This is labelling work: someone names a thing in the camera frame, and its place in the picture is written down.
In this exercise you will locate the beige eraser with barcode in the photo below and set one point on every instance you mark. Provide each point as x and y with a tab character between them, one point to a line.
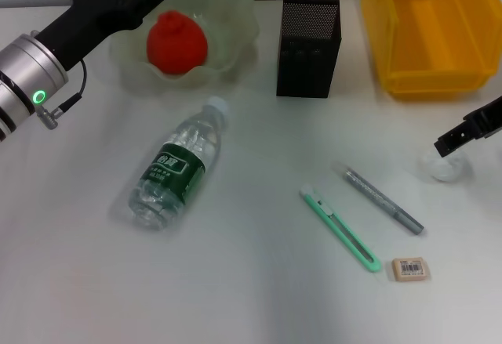
409	269

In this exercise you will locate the grey marker pen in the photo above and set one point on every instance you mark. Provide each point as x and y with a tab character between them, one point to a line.
382	199

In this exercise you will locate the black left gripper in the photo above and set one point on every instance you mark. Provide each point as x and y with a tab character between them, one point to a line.
98	15

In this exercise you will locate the white paper ball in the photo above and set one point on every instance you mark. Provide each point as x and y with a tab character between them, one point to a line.
447	169

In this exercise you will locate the clear water bottle green label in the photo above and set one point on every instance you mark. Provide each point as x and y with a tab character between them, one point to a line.
176	164

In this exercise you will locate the green utility knife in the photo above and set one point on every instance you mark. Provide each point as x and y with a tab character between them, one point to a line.
341	230

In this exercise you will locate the red-orange fruit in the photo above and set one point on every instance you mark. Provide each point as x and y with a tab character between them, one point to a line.
176	46

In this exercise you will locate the yellow plastic bin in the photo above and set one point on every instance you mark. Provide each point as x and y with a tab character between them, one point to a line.
431	46

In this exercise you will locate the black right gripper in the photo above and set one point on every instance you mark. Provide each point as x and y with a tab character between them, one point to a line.
488	118

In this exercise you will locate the black mesh pen holder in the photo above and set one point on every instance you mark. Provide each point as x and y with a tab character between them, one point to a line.
308	62

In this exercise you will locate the translucent green fruit bowl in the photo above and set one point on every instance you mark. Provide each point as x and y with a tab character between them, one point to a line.
231	26

